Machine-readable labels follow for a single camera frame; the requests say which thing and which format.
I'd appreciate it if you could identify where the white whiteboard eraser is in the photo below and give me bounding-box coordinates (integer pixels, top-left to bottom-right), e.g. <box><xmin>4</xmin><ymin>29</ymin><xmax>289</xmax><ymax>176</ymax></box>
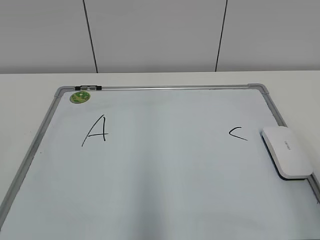
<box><xmin>262</xmin><ymin>126</ymin><xmax>313</xmax><ymax>180</ymax></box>

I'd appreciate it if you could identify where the round green magnet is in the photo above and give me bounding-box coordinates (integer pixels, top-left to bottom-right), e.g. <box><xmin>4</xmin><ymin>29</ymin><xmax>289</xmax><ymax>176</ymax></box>
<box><xmin>69</xmin><ymin>91</ymin><xmax>91</xmax><ymax>104</ymax></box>

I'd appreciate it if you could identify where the white board with grey frame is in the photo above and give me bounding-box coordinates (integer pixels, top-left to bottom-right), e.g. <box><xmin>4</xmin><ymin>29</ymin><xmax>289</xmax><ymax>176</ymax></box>
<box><xmin>0</xmin><ymin>84</ymin><xmax>320</xmax><ymax>240</ymax></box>

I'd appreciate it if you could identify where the black and grey frame clip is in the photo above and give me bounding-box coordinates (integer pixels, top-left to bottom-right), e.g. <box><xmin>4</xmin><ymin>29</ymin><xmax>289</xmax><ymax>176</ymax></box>
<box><xmin>74</xmin><ymin>85</ymin><xmax>102</xmax><ymax>91</ymax></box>

